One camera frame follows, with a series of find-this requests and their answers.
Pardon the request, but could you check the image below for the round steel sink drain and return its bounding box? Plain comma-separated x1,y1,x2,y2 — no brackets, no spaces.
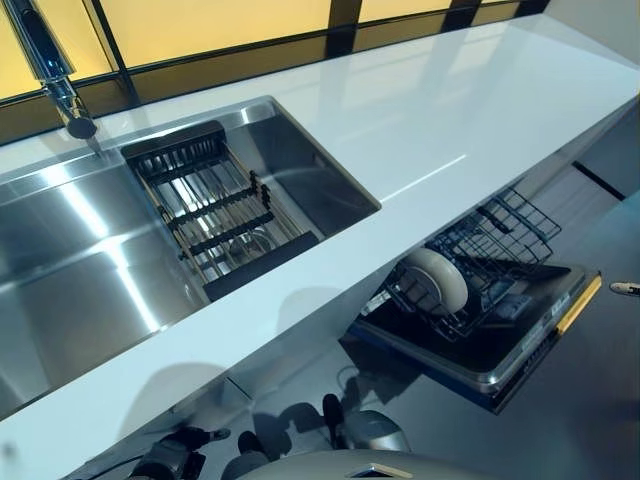
228,227,274,257

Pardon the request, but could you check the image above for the brass dishwasher door handle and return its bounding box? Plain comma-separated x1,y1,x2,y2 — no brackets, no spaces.
553,272,603,335

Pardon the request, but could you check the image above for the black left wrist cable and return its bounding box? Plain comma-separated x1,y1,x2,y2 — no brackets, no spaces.
74,452,151,480

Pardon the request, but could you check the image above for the grey robot torso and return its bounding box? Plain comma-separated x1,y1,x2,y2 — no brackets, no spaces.
239,447,501,480

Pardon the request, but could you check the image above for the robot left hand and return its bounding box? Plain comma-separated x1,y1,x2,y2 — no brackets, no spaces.
162,424,232,451

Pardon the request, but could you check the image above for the robot right leg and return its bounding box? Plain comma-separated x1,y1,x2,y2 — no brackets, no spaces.
322,393,406,454

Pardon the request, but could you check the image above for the chrome kitchen faucet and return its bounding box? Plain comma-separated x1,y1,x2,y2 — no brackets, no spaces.
0,0,99,139

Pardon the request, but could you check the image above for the white cabinet door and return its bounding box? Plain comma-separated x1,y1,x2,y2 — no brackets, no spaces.
224,264,401,396
64,379,246,480

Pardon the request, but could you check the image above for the robot left leg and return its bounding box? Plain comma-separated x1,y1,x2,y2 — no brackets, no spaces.
234,430,281,474

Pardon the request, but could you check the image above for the dark dishwasher door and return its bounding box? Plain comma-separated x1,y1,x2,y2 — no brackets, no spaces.
339,262,604,416

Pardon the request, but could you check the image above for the robot leg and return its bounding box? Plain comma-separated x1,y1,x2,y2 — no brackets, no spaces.
322,393,406,454
234,430,281,474

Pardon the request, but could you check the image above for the black wire dishwasher rack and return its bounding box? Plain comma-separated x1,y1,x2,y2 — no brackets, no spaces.
359,188,564,344

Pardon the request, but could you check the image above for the dark window frame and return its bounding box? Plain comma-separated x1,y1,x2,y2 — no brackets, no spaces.
0,0,556,149

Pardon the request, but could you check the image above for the black sink dish rack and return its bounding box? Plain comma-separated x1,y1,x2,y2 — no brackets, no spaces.
121,119,317,304

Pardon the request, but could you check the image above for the stainless steel sink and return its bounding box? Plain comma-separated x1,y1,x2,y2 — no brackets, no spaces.
0,95,384,416

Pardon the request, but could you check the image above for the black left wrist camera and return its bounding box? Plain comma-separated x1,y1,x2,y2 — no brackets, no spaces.
177,449,209,476

